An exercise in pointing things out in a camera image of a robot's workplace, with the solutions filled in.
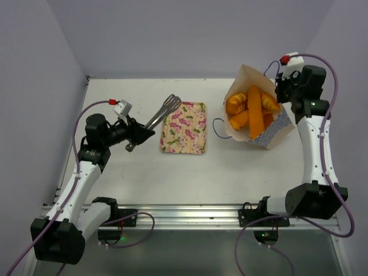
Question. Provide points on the right black base bracket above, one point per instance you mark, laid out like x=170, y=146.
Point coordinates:
x=249, y=213

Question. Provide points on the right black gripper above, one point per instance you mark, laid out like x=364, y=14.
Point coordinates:
x=282, y=92

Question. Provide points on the blue checkered paper bag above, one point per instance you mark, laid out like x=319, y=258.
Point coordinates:
x=277, y=124

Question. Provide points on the floral rectangular tray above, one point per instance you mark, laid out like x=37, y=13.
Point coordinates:
x=184, y=131

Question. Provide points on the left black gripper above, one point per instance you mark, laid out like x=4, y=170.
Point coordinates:
x=136, y=132

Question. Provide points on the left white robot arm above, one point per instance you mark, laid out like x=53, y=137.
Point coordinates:
x=62, y=234

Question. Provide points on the twisted fake bread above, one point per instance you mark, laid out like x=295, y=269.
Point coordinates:
x=236, y=104

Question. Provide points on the aluminium mounting rail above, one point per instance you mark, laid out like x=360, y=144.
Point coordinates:
x=211, y=217

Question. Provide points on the long fake baguette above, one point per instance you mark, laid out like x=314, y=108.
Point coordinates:
x=256, y=121

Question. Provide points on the metal serving tongs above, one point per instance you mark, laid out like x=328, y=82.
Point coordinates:
x=170, y=105

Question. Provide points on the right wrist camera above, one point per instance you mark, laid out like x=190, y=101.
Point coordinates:
x=292, y=62

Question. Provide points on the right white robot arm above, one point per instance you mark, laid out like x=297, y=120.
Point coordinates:
x=319, y=195

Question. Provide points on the black base bracket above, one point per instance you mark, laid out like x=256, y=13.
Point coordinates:
x=121, y=218
x=249, y=213

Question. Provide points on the left black base bracket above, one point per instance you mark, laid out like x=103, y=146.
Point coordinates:
x=121, y=218

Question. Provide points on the fake croissant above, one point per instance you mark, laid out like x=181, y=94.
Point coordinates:
x=269, y=102

